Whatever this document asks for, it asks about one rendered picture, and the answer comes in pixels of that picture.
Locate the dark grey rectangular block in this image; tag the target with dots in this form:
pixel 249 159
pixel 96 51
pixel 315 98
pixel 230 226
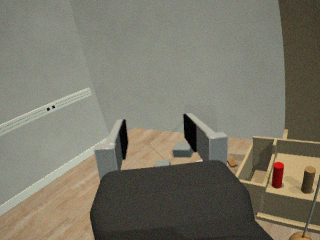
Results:
pixel 182 149

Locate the red cylinder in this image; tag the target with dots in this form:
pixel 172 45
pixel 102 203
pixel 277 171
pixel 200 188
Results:
pixel 277 175

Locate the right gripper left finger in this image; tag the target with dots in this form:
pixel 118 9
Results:
pixel 110 155

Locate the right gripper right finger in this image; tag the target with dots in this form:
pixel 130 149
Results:
pixel 210 145

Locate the grey cube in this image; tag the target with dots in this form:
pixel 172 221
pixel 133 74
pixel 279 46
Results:
pixel 162 162

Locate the small brown flat bar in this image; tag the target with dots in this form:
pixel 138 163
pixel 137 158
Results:
pixel 232 162

